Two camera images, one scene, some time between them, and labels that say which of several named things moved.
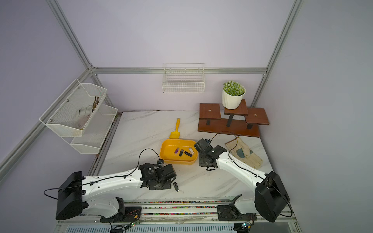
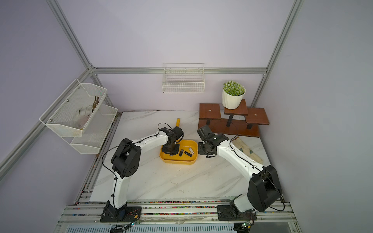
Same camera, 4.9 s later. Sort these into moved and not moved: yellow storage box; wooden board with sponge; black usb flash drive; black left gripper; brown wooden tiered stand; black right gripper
Moved: black left gripper; black right gripper
Not moved: wooden board with sponge; brown wooden tiered stand; yellow storage box; black usb flash drive
